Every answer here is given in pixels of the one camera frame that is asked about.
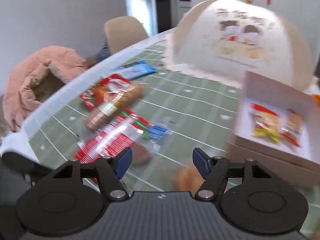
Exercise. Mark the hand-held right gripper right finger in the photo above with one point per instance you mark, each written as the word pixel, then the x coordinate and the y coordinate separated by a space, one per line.
pixel 200 162

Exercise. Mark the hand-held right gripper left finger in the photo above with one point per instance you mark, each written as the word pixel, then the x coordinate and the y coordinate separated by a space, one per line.
pixel 123 162

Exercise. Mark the pink cardboard box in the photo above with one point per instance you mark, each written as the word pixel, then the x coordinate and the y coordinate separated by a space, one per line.
pixel 262 155

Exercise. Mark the red packet with orange snack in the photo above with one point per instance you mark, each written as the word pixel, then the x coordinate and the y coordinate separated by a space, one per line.
pixel 113 83

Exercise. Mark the round brown snack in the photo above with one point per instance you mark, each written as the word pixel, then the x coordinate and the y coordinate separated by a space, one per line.
pixel 142 155

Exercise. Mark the round orange snack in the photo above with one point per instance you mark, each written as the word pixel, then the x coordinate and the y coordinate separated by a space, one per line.
pixel 187 180

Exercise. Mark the red striped clear packet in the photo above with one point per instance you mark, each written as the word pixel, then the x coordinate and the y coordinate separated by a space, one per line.
pixel 107 142

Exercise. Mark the green red snack packet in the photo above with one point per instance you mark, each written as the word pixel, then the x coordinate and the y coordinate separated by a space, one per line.
pixel 136 121

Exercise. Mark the small blue snack packet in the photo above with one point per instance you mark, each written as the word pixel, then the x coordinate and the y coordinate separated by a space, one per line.
pixel 157 131

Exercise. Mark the green checked tablecloth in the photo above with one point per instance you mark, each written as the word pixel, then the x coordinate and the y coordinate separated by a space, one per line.
pixel 190 105

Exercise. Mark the brown bread packet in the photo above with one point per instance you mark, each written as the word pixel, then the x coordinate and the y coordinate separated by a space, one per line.
pixel 117 102

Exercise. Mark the yellow red snack packet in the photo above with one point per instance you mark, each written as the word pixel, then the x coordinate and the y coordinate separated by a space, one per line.
pixel 266 123

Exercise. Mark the pink padded jacket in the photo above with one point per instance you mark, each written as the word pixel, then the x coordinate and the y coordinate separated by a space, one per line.
pixel 30 80

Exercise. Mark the red brown snack packet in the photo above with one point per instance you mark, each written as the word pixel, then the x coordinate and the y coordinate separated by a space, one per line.
pixel 292 127

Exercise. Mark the cream cartoon print food cover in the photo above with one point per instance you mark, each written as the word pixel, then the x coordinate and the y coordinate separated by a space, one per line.
pixel 200 42

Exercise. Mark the beige chair back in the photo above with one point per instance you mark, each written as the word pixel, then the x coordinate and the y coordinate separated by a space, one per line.
pixel 125 32

